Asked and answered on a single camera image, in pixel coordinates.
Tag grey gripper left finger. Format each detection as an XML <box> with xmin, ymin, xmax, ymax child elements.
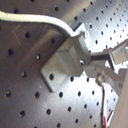
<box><xmin>83</xmin><ymin>63</ymin><xmax>128</xmax><ymax>93</ymax></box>

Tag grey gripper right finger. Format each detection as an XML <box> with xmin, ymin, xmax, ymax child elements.
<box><xmin>90</xmin><ymin>39</ymin><xmax>128</xmax><ymax>65</ymax></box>

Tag white braided cable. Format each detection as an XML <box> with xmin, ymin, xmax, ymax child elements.
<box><xmin>0</xmin><ymin>10</ymin><xmax>77</xmax><ymax>37</ymax></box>

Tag grey cable routing clip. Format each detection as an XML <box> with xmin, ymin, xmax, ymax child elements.
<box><xmin>40</xmin><ymin>23</ymin><xmax>91</xmax><ymax>92</ymax></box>

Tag red and white wires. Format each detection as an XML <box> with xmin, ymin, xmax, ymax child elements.
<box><xmin>100</xmin><ymin>82</ymin><xmax>114</xmax><ymax>128</ymax></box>

